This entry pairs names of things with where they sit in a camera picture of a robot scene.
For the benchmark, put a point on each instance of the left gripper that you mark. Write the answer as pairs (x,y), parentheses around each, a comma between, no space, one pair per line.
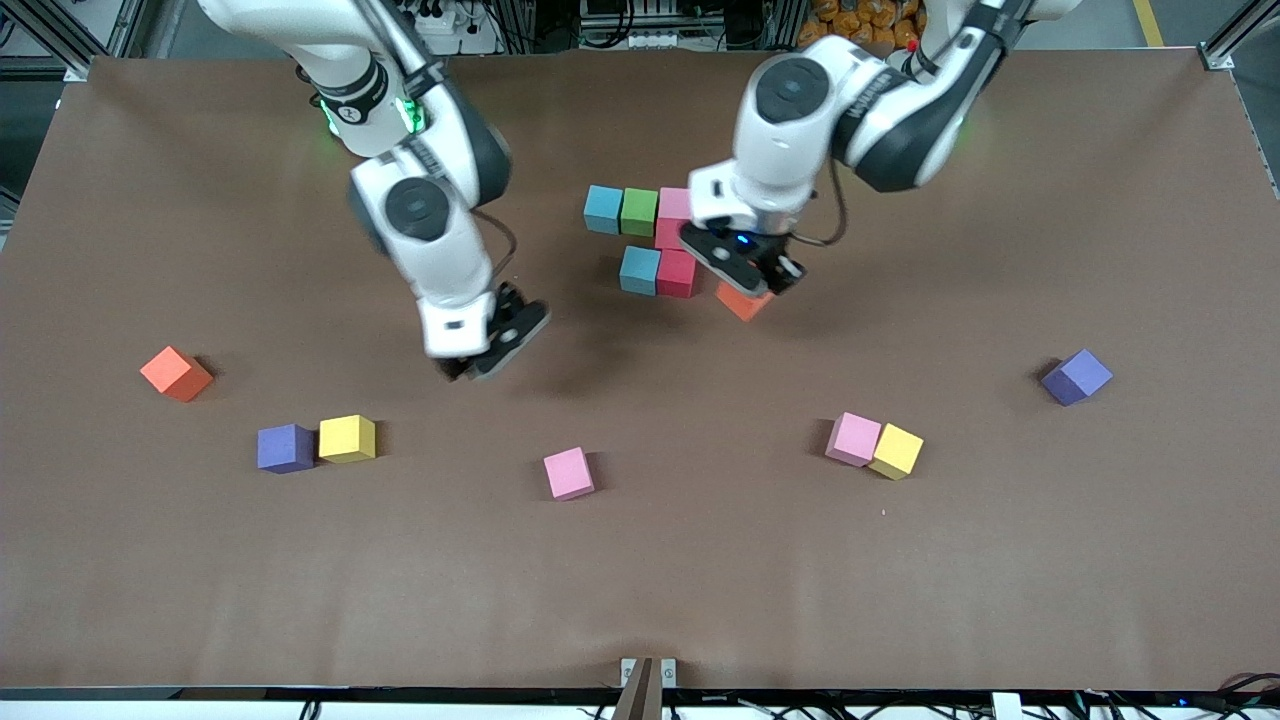
(781,262)

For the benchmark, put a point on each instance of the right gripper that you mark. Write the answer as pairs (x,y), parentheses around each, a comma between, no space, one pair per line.
(511,318)

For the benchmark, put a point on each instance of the orange foam cube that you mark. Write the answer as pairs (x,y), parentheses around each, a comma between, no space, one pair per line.
(742,303)
(175,374)

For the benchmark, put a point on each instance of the crimson foam cube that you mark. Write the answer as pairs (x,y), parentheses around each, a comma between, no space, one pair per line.
(677,274)
(668,235)

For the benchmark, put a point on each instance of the yellow foam cube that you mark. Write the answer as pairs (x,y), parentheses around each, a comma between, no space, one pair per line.
(347,438)
(897,452)

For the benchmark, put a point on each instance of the light pink foam cube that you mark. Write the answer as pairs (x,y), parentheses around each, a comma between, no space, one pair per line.
(852,439)
(673,203)

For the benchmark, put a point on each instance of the light blue foam cube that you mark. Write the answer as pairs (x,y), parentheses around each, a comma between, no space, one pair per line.
(639,270)
(602,210)

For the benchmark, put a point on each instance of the green foam cube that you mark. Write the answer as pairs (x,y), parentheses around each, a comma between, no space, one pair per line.
(638,212)

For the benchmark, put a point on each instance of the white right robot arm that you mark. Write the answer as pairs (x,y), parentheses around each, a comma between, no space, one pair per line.
(430,240)

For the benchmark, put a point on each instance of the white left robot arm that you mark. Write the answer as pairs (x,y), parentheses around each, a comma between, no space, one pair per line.
(800,130)

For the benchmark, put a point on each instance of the purple foam cube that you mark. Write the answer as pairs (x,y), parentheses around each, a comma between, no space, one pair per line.
(285,448)
(1076,377)

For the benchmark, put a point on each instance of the bag of orange items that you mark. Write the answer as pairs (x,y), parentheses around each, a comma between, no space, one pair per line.
(860,25)

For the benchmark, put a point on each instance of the background equipment rack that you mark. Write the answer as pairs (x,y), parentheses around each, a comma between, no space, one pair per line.
(700,25)

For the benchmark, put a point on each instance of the white power strip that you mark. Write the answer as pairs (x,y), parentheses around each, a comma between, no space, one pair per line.
(435,22)

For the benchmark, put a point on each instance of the small white block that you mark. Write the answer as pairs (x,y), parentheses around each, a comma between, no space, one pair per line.
(1006,708)

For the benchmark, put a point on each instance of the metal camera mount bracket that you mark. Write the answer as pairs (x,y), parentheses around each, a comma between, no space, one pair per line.
(640,695)

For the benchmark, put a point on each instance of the aluminium frame profile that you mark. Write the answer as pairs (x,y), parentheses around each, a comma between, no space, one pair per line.
(1225,50)
(70,55)

